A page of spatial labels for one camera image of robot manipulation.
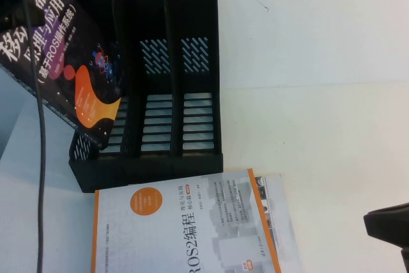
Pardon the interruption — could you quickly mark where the black plastic book stand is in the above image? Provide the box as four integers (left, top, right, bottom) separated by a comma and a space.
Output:
68, 0, 224, 194

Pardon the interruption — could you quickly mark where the grey book with photo strip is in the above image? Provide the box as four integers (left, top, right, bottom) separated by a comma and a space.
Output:
255, 173, 303, 273

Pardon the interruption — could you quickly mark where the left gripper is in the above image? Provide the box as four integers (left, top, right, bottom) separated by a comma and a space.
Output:
0, 0, 26, 31

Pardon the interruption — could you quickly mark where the black cable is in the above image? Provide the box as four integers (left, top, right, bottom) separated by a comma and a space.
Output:
11, 0, 46, 273

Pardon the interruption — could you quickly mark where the dark robotics book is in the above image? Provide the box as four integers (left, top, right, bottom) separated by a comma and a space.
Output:
0, 0, 125, 146

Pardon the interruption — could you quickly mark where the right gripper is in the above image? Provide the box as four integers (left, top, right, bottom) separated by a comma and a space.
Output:
364, 201, 409, 273

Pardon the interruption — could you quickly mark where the white ROS2 book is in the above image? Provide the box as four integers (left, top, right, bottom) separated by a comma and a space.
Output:
90, 168, 284, 273

